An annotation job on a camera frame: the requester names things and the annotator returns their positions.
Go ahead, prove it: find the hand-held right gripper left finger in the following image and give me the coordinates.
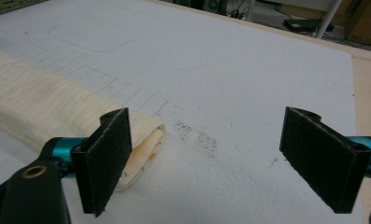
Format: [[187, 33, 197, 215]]
[[50, 106, 134, 217]]

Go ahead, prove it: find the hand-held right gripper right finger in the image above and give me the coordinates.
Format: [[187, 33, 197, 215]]
[[278, 106, 371, 215]]

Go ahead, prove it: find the cream printed cloth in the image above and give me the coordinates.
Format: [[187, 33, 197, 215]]
[[0, 45, 167, 192]]

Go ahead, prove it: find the green woven basket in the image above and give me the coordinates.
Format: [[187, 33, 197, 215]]
[[0, 0, 49, 20]]

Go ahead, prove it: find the white foam mat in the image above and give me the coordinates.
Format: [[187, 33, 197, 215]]
[[0, 0, 365, 224]]

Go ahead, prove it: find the black flat device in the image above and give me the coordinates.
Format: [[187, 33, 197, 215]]
[[282, 18, 335, 33]]

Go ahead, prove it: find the white desk leg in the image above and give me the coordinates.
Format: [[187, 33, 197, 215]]
[[315, 0, 344, 40], [246, 0, 258, 21]]

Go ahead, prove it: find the large cardboard box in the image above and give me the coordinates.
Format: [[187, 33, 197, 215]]
[[344, 0, 371, 49]]

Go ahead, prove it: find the black computer tower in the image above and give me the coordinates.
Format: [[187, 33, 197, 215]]
[[189, 0, 230, 15]]

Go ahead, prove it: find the tangle of black floor cables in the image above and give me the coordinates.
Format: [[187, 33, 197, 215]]
[[228, 7, 250, 21]]

